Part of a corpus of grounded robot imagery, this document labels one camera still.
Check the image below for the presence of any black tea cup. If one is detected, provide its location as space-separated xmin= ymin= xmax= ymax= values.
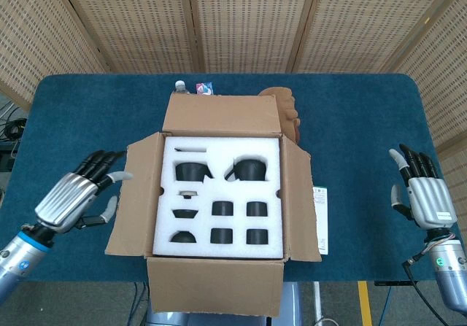
xmin=210 ymin=228 xmax=234 ymax=245
xmin=246 ymin=201 xmax=269 ymax=217
xmin=246 ymin=228 xmax=270 ymax=245
xmin=212 ymin=201 xmax=235 ymax=217

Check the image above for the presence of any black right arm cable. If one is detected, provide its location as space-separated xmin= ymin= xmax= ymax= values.
xmin=401 ymin=252 xmax=467 ymax=326

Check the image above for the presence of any black tea pitcher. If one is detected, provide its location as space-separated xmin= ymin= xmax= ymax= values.
xmin=174 ymin=161 xmax=215 ymax=183

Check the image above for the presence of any cardboard box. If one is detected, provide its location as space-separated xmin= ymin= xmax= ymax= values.
xmin=104 ymin=92 xmax=323 ymax=319

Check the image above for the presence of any black teapot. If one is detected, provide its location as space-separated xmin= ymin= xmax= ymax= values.
xmin=223 ymin=157 xmax=269 ymax=182

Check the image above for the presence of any woven bamboo folding screen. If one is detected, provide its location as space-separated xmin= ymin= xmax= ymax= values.
xmin=0 ymin=0 xmax=467 ymax=170

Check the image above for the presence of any brown plush toy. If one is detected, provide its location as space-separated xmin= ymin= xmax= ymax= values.
xmin=258 ymin=87 xmax=302 ymax=144

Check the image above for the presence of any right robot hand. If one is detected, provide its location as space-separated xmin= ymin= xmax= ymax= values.
xmin=388 ymin=143 xmax=458 ymax=230

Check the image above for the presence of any black domed tea bowl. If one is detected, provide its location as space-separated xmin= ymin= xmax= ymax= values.
xmin=169 ymin=230 xmax=198 ymax=244

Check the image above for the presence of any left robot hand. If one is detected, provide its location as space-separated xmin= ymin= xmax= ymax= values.
xmin=34 ymin=150 xmax=134 ymax=235

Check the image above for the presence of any white foam insert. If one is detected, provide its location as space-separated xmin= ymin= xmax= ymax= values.
xmin=152 ymin=136 xmax=285 ymax=260

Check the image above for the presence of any blue table mat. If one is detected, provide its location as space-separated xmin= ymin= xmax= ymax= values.
xmin=0 ymin=72 xmax=455 ymax=284

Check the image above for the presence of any white table leg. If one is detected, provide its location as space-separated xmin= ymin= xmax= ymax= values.
xmin=312 ymin=282 xmax=324 ymax=323

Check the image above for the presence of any black floor cable bundle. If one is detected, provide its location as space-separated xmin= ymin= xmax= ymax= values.
xmin=0 ymin=101 xmax=28 ymax=141

